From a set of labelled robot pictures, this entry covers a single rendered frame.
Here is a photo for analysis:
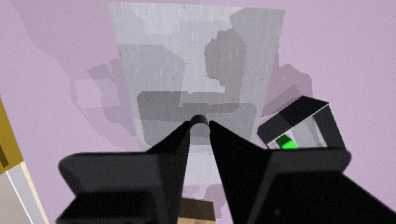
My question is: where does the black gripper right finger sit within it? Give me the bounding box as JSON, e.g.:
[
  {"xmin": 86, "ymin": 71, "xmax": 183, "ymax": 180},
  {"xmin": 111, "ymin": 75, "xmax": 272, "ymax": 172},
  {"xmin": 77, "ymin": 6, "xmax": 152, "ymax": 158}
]
[{"xmin": 209, "ymin": 121, "xmax": 352, "ymax": 224}]

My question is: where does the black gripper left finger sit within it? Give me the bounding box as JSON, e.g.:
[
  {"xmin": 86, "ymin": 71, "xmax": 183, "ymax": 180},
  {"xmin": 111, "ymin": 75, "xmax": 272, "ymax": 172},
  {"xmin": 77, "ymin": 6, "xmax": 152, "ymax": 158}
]
[{"xmin": 58, "ymin": 121, "xmax": 190, "ymax": 224}]

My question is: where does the green block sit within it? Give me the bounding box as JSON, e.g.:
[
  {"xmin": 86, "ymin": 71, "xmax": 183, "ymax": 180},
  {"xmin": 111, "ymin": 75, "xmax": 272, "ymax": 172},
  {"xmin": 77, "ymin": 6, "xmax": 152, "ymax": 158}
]
[{"xmin": 275, "ymin": 134, "xmax": 297, "ymax": 148}]

